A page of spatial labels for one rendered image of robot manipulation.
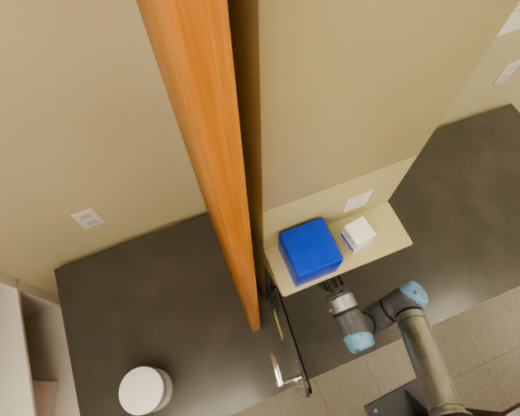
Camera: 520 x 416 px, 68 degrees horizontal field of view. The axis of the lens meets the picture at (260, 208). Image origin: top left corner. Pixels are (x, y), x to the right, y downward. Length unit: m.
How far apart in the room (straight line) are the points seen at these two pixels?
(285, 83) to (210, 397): 1.15
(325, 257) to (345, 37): 0.47
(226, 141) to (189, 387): 1.19
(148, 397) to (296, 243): 0.72
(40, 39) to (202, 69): 0.65
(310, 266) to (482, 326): 1.98
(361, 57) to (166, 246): 1.20
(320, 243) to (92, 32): 0.60
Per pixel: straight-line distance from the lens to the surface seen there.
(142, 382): 1.31
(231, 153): 0.32
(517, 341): 2.75
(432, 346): 1.07
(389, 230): 0.94
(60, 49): 0.89
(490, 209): 1.77
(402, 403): 2.44
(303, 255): 0.78
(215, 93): 0.26
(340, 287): 1.10
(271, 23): 0.37
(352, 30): 0.43
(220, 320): 1.43
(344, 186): 0.75
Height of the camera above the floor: 2.34
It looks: 65 degrees down
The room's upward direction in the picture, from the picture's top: 2 degrees counter-clockwise
